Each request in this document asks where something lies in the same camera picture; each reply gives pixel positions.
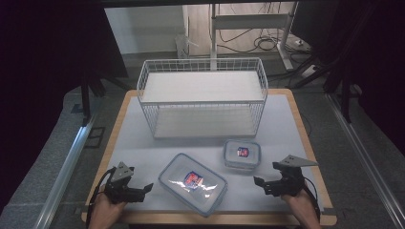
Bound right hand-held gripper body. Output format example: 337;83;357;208
272;155;319;197

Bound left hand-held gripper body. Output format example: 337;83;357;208
104;161;141;205

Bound small clear food container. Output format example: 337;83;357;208
223;138;262;170

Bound large clear food container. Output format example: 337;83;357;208
158;153;228;218

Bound white wire shelf rack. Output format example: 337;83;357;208
137;57;269;139

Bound person's right hand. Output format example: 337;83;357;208
281;187;316;219

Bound person's left hand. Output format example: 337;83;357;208
92;192;128;225

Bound pale grey table mat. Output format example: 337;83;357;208
90;94;325;214

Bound black metal stand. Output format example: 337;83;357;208
78;72;130;128
286;51;355;124

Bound white power strip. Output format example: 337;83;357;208
300;64;319;79

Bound dark curtain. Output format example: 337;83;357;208
0;0;129;213
290;0;405;156

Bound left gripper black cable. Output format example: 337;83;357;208
85;167;117;228

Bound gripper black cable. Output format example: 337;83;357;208
302;180;321;221
85;167;117;228

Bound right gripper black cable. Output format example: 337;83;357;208
302;180;321;221

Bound aluminium floor rail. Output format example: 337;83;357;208
32;118;96;229
327;94;405;229

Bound black floor cables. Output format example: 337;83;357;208
219;28;309;55

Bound white metal desk frame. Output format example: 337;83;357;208
209;1;299;72

